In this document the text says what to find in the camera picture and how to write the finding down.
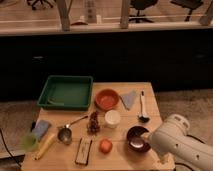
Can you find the dark brown bowl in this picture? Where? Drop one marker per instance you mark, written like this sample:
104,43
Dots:
135,140

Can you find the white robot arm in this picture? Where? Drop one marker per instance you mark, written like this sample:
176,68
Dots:
171,138

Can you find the green plastic tray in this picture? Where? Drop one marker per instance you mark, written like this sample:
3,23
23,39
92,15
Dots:
66,93

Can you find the orange bowl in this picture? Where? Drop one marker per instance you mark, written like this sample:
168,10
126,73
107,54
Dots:
106,99

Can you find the blue folded cloth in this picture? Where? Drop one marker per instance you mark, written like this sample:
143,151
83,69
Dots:
128,99

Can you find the white cup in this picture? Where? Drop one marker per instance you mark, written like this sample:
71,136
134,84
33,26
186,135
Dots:
112,118

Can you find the bunch of dark grapes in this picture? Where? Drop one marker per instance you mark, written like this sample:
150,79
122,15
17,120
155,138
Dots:
93,125

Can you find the orange tomato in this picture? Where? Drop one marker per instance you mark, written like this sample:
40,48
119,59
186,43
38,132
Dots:
105,146

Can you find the metal ladle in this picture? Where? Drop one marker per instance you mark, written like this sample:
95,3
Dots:
65,133

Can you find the black rectangular box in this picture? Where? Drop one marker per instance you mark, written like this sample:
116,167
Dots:
83,152

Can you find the blue sponge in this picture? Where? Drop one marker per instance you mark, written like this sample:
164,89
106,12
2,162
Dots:
40,129

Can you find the black office chair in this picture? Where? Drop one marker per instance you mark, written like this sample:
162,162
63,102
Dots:
191,5
37,4
140,5

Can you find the green plastic cup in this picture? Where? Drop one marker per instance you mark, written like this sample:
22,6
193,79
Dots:
29,142

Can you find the black office chair left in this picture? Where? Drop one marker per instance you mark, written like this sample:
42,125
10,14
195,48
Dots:
37,4

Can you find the black office chair right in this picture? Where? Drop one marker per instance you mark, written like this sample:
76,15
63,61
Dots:
191,5

